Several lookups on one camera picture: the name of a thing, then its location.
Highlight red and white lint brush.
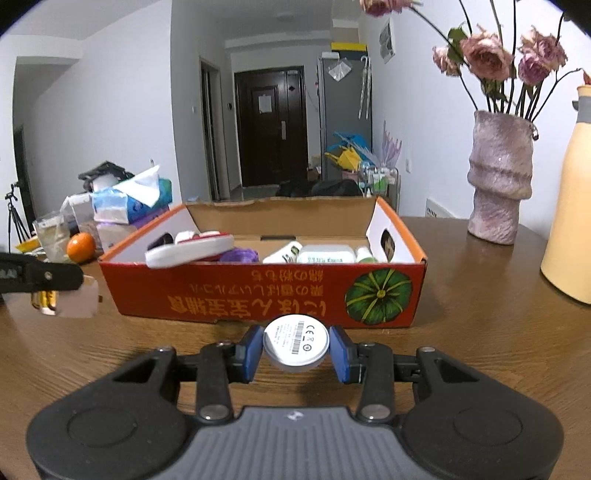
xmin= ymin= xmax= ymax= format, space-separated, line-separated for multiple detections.
xmin=144 ymin=229 xmax=235 ymax=268

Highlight white plastic bottle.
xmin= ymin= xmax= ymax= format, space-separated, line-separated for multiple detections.
xmin=298 ymin=244 xmax=356 ymax=264

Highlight small white spray bottle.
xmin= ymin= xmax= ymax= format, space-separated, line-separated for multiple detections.
xmin=263 ymin=241 xmax=303 ymax=264

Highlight dark brown door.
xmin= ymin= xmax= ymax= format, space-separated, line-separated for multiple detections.
xmin=234 ymin=66 xmax=306 ymax=188

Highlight purple tissue pack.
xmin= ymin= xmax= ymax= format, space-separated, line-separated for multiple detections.
xmin=95 ymin=208 xmax=169 ymax=252

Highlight red cardboard box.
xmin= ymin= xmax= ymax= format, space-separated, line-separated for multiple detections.
xmin=98 ymin=196 xmax=428 ymax=329

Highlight white folded umbrella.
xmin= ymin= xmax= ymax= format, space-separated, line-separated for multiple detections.
xmin=359 ymin=56 xmax=372 ymax=120

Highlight camera tripod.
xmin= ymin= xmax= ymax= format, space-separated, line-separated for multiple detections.
xmin=4 ymin=182 xmax=29 ymax=243

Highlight blue and yellow toys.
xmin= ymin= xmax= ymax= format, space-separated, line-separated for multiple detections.
xmin=324 ymin=131 xmax=372 ymax=171

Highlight white round disc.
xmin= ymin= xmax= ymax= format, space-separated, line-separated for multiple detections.
xmin=262 ymin=315 xmax=331 ymax=370

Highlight clear plastic container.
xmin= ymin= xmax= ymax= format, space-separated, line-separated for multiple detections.
xmin=67 ymin=193 xmax=95 ymax=236

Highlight purple bottle cap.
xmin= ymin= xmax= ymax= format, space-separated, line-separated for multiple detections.
xmin=219 ymin=248 xmax=257 ymax=264

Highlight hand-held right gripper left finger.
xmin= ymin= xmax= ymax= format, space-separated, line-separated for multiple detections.
xmin=113 ymin=324 xmax=263 ymax=423

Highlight purple feather decoration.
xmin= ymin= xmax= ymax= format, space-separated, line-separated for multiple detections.
xmin=382 ymin=121 xmax=403 ymax=167

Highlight orange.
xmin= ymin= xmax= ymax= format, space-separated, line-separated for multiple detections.
xmin=67 ymin=232 xmax=96 ymax=264

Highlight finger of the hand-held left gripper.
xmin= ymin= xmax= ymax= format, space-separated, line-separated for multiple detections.
xmin=21 ymin=255 xmax=85 ymax=292

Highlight blue tissue pack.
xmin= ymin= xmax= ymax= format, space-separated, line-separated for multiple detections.
xmin=92 ymin=165 xmax=172 ymax=225

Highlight wall poster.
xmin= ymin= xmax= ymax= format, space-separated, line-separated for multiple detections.
xmin=379 ymin=22 xmax=397 ymax=63

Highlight yellow thermos jug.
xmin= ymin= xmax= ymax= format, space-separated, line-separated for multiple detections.
xmin=540 ymin=69 xmax=591 ymax=305

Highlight trolley cart with bottles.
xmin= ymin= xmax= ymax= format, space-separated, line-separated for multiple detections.
xmin=360 ymin=164 xmax=400 ymax=213

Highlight pink ceramic vase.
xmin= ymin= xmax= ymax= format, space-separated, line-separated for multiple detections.
xmin=467 ymin=110 xmax=536 ymax=245

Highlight black bag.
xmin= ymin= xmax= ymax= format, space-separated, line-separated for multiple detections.
xmin=277 ymin=179 xmax=363 ymax=198

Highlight black object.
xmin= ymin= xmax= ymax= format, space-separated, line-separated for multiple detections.
xmin=78 ymin=161 xmax=134 ymax=182

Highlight grey refrigerator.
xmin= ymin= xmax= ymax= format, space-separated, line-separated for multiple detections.
xmin=317 ymin=52 xmax=372 ymax=181

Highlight white charger plug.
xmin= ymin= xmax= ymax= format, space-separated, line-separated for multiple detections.
xmin=31 ymin=275 xmax=100 ymax=319

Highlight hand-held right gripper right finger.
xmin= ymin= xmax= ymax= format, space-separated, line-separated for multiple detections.
xmin=329 ymin=325 xmax=480 ymax=423

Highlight side door frame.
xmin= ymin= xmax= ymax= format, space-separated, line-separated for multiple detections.
xmin=200 ymin=56 xmax=222 ymax=201

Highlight dried pink roses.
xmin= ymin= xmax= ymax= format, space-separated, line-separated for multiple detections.
xmin=360 ymin=0 xmax=585 ymax=121

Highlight clear glass cup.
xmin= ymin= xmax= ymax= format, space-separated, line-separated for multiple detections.
xmin=32 ymin=211 xmax=70 ymax=264

